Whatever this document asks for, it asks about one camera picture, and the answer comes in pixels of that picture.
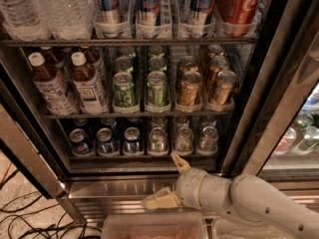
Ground water bottle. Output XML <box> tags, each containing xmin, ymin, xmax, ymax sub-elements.
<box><xmin>0</xmin><ymin>0</ymin><xmax>51</xmax><ymax>41</ymax></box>
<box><xmin>44</xmin><ymin>0</ymin><xmax>93</xmax><ymax>40</ymax></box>

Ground gold can middle left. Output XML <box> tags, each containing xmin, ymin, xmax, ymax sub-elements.
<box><xmin>176</xmin><ymin>56</ymin><xmax>198</xmax><ymax>80</ymax></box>

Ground tea bottle left front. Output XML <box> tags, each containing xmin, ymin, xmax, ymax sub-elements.
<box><xmin>28</xmin><ymin>52</ymin><xmax>77</xmax><ymax>116</ymax></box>

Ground silver can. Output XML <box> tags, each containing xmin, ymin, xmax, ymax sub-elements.
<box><xmin>149</xmin><ymin>127</ymin><xmax>167</xmax><ymax>152</ymax></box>
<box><xmin>198</xmin><ymin>125</ymin><xmax>219</xmax><ymax>151</ymax></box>
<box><xmin>174</xmin><ymin>126</ymin><xmax>193</xmax><ymax>152</ymax></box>

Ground tea bottle right front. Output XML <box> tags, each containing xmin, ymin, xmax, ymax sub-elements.
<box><xmin>71</xmin><ymin>52</ymin><xmax>107</xmax><ymax>115</ymax></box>

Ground gold can front left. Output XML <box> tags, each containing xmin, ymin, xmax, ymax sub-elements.
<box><xmin>178</xmin><ymin>71</ymin><xmax>202</xmax><ymax>107</ymax></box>

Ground clear plastic bin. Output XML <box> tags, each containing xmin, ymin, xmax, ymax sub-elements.
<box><xmin>101</xmin><ymin>212</ymin><xmax>208</xmax><ymax>239</ymax></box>
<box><xmin>212</xmin><ymin>218</ymin><xmax>295</xmax><ymax>239</ymax></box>

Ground gold can middle right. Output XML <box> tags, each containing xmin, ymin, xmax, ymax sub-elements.
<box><xmin>205</xmin><ymin>56</ymin><xmax>230</xmax><ymax>85</ymax></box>

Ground tea bottle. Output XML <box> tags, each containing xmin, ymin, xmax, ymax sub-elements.
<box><xmin>28</xmin><ymin>52</ymin><xmax>77</xmax><ymax>116</ymax></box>
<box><xmin>71</xmin><ymin>52</ymin><xmax>107</xmax><ymax>115</ymax></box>

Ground red bull can left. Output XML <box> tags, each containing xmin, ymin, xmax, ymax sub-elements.
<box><xmin>101</xmin><ymin>0</ymin><xmax>122</xmax><ymax>38</ymax></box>

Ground red bull can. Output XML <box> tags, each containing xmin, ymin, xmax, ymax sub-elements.
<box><xmin>187</xmin><ymin>0</ymin><xmax>214</xmax><ymax>38</ymax></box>
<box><xmin>137</xmin><ymin>0</ymin><xmax>161</xmax><ymax>38</ymax></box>
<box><xmin>101</xmin><ymin>0</ymin><xmax>122</xmax><ymax>38</ymax></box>

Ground water bottle left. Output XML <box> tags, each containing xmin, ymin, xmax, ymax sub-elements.
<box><xmin>0</xmin><ymin>0</ymin><xmax>51</xmax><ymax>41</ymax></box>

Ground black floor cables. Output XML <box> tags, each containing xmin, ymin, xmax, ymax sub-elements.
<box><xmin>0</xmin><ymin>167</ymin><xmax>103</xmax><ymax>239</ymax></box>

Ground gold can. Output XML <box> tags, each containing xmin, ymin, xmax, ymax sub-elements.
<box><xmin>178</xmin><ymin>71</ymin><xmax>202</xmax><ymax>107</ymax></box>
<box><xmin>209</xmin><ymin>71</ymin><xmax>238</xmax><ymax>105</ymax></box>
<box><xmin>205</xmin><ymin>44</ymin><xmax>224</xmax><ymax>59</ymax></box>
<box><xmin>205</xmin><ymin>56</ymin><xmax>230</xmax><ymax>85</ymax></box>
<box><xmin>176</xmin><ymin>56</ymin><xmax>198</xmax><ymax>80</ymax></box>

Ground water bottle right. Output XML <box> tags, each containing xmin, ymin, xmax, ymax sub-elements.
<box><xmin>44</xmin><ymin>0</ymin><xmax>93</xmax><ymax>40</ymax></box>

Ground red bull can right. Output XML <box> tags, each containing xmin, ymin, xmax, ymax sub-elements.
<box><xmin>187</xmin><ymin>0</ymin><xmax>214</xmax><ymax>38</ymax></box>

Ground clear plastic bin left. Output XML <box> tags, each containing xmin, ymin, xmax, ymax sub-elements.
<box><xmin>101</xmin><ymin>212</ymin><xmax>208</xmax><ymax>239</ymax></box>

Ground blue pepsi can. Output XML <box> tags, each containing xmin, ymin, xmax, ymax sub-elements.
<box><xmin>97</xmin><ymin>127</ymin><xmax>118</xmax><ymax>155</ymax></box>
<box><xmin>124</xmin><ymin>126</ymin><xmax>143</xmax><ymax>153</ymax></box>
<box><xmin>69</xmin><ymin>128</ymin><xmax>94</xmax><ymax>157</ymax></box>

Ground gold can back right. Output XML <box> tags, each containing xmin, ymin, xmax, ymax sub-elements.
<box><xmin>205</xmin><ymin>44</ymin><xmax>224</xmax><ymax>59</ymax></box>

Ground glass fridge door right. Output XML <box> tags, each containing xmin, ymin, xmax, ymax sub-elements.
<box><xmin>224</xmin><ymin>0</ymin><xmax>319</xmax><ymax>190</ymax></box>

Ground top wire shelf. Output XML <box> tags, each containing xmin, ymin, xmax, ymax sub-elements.
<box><xmin>1</xmin><ymin>37</ymin><xmax>257</xmax><ymax>47</ymax></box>

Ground clear plastic bin right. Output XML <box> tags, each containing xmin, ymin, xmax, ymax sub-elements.
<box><xmin>212</xmin><ymin>218</ymin><xmax>295</xmax><ymax>239</ymax></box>

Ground green can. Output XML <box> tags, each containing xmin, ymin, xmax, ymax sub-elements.
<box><xmin>115</xmin><ymin>56</ymin><xmax>134</xmax><ymax>74</ymax></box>
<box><xmin>113</xmin><ymin>72</ymin><xmax>137</xmax><ymax>108</ymax></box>
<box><xmin>147</xmin><ymin>71</ymin><xmax>167</xmax><ymax>107</ymax></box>
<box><xmin>149</xmin><ymin>57</ymin><xmax>167</xmax><ymax>73</ymax></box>

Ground blue pepsi can left front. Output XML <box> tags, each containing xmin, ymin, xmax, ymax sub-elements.
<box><xmin>69</xmin><ymin>128</ymin><xmax>94</xmax><ymax>157</ymax></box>

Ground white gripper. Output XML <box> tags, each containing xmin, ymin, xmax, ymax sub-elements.
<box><xmin>141</xmin><ymin>152</ymin><xmax>207</xmax><ymax>210</ymax></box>

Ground green can middle right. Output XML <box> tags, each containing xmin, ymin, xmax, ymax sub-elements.
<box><xmin>149</xmin><ymin>57</ymin><xmax>167</xmax><ymax>73</ymax></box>

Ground middle wire shelf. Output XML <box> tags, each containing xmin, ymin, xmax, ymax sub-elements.
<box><xmin>45</xmin><ymin>111</ymin><xmax>231</xmax><ymax>119</ymax></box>

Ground green can middle left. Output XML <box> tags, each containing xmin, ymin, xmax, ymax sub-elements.
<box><xmin>115</xmin><ymin>56</ymin><xmax>134</xmax><ymax>74</ymax></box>

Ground steel fridge door left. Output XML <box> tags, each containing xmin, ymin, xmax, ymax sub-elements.
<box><xmin>0</xmin><ymin>82</ymin><xmax>66</xmax><ymax>199</ymax></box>

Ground red coca cola can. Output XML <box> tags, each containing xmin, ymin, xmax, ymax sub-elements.
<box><xmin>216</xmin><ymin>0</ymin><xmax>259</xmax><ymax>37</ymax></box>

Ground gold can front right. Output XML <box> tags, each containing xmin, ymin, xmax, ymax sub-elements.
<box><xmin>209</xmin><ymin>71</ymin><xmax>238</xmax><ymax>105</ymax></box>

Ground blue pepsi can middle front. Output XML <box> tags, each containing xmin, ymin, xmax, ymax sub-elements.
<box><xmin>97</xmin><ymin>127</ymin><xmax>118</xmax><ymax>155</ymax></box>

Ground wire shelf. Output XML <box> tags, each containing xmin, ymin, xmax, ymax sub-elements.
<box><xmin>1</xmin><ymin>37</ymin><xmax>257</xmax><ymax>47</ymax></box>
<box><xmin>45</xmin><ymin>111</ymin><xmax>231</xmax><ymax>119</ymax></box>

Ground green can front left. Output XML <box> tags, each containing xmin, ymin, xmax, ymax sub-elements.
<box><xmin>113</xmin><ymin>72</ymin><xmax>137</xmax><ymax>108</ymax></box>

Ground green can front right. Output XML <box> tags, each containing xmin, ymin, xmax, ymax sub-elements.
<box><xmin>147</xmin><ymin>71</ymin><xmax>167</xmax><ymax>107</ymax></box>

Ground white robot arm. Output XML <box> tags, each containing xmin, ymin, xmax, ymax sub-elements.
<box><xmin>142</xmin><ymin>152</ymin><xmax>319</xmax><ymax>239</ymax></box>

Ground red bull can middle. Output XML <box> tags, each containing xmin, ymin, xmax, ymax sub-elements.
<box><xmin>137</xmin><ymin>0</ymin><xmax>161</xmax><ymax>38</ymax></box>

